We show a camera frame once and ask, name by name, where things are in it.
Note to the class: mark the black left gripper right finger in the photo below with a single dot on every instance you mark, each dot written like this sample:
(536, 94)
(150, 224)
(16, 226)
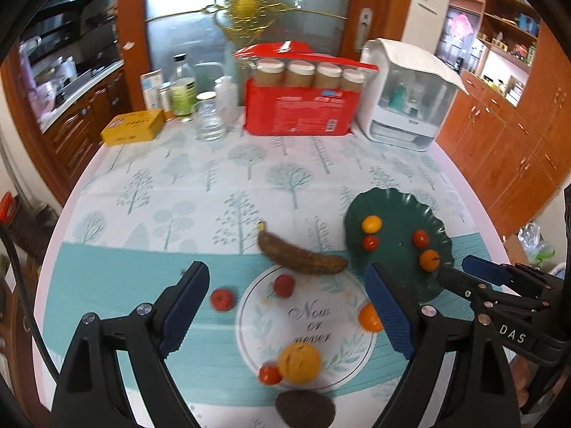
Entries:
(480, 390)

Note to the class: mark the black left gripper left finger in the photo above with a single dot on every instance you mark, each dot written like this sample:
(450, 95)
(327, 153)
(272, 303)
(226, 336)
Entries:
(90, 391)

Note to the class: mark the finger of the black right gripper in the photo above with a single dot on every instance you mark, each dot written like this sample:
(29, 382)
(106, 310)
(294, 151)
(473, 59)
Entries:
(488, 269)
(481, 296)

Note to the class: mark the small orange tangerine with stem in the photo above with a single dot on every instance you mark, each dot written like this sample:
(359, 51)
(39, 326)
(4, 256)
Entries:
(429, 260)

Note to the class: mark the dark green scalloped plate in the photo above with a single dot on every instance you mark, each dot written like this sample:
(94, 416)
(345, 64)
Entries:
(401, 214)

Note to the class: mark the red cherry tomato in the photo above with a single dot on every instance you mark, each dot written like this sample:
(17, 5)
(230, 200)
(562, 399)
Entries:
(370, 243)

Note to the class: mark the small orange kumquat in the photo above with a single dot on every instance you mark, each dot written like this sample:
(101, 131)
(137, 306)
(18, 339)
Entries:
(371, 224)

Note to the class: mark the orange mandarin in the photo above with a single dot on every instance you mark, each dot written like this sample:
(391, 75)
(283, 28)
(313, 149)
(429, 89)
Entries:
(369, 319)

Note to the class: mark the red lychee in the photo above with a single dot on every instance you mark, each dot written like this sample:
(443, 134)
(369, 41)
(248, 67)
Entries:
(222, 299)
(283, 286)

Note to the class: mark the dark brown avocado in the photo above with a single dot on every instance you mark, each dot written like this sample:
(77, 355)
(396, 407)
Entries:
(305, 409)

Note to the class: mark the small red tomato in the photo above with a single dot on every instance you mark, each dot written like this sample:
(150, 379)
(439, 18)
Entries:
(269, 375)

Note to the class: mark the large yellow orange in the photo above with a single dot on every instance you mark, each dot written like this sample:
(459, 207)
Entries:
(299, 363)

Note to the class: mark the brown overripe banana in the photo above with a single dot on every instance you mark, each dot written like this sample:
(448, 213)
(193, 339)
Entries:
(295, 258)

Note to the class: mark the brown wooden cabinets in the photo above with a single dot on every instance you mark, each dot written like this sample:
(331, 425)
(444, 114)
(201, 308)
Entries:
(509, 131)

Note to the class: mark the white countertop sterilizer appliance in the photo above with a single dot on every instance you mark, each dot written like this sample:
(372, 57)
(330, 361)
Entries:
(406, 102)

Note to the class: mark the round white printed placemat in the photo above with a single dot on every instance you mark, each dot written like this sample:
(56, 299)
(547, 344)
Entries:
(322, 311)

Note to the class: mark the tree patterned tablecloth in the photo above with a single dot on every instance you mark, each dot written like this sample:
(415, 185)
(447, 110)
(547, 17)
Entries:
(142, 213)

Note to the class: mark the red packaged jar box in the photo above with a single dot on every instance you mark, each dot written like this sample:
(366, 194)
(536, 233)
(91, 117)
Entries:
(292, 90)

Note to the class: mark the yellow cardboard box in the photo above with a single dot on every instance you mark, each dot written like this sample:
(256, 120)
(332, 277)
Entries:
(134, 127)

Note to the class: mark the clear glass jar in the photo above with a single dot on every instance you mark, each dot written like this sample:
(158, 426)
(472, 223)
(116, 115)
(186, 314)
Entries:
(210, 125)

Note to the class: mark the white plastic bottle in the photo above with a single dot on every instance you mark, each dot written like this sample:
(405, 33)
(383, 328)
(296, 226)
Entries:
(227, 104)

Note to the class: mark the green label plastic bottle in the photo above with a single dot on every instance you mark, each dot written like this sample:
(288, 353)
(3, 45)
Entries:
(183, 96)

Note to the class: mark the left wooden kitchen counter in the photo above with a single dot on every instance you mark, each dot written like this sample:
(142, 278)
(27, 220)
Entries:
(62, 81)

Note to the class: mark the white carton box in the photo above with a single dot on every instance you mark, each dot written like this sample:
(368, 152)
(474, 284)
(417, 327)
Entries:
(151, 82)

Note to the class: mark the gold hanging ornament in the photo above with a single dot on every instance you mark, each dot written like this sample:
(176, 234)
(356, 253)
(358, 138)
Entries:
(320, 23)

